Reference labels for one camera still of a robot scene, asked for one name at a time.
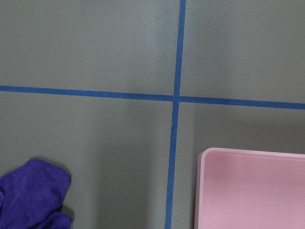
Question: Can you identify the purple cloth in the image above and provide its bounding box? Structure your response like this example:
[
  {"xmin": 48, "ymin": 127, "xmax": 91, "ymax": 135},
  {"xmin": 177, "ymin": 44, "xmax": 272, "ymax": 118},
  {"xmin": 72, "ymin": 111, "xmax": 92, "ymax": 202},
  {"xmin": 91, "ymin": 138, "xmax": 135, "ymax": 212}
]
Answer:
[{"xmin": 0, "ymin": 159, "xmax": 72, "ymax": 229}]

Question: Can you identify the pink plastic bin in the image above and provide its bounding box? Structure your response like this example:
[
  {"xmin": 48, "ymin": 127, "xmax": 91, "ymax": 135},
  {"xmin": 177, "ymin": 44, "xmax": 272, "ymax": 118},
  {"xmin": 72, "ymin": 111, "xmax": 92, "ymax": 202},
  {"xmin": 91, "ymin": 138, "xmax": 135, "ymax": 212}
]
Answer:
[{"xmin": 194, "ymin": 148, "xmax": 305, "ymax": 229}]

